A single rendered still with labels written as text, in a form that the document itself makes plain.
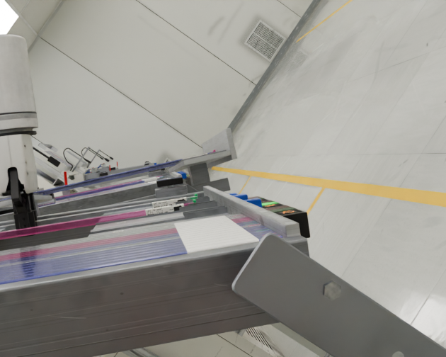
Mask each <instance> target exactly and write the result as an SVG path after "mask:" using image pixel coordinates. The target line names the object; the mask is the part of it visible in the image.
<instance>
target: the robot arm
mask: <svg viewBox="0 0 446 357"><path fill-rule="evenodd" d="M35 128H38V118H37V113H36V107H35V98H34V93H33V83H32V78H31V73H30V63H29V58H28V49H27V44H26V40H25V38H23V37H21V36H19V35H11V34H0V195H1V196H3V197H5V196H11V200H12V205H13V213H14V220H15V225H16V229H21V228H26V227H34V226H35V220H38V219H37V213H36V210H35V201H34V195H33V192H34V191H36V190H37V189H38V177H37V171H36V165H35V157H34V153H33V145H32V141H31V135H36V134H37V131H33V129H35ZM22 191H24V193H21V192H22Z"/></svg>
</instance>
